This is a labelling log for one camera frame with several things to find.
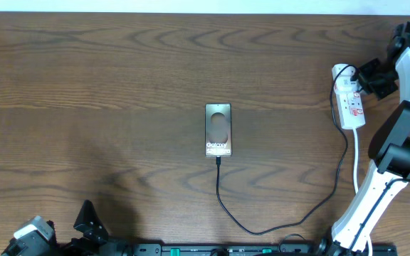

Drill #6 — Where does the black charger cable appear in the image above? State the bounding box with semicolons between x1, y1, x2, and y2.
214;63;361;236

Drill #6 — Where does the bronze Galaxy smartphone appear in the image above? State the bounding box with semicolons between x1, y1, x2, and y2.
204;103;232;157

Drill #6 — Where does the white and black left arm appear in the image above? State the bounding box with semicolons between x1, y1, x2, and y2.
1;200;133;256

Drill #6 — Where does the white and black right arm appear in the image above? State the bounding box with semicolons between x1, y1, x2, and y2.
313;22;410;255

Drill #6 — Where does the white USB charger adapter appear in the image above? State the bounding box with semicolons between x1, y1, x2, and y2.
332;63;359;95

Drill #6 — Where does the white power strip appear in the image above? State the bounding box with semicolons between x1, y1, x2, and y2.
334;86;365;130

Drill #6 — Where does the white power strip cord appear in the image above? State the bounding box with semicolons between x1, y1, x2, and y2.
352;128;374;256

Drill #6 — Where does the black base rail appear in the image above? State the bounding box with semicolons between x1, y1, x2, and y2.
125;235;398;256

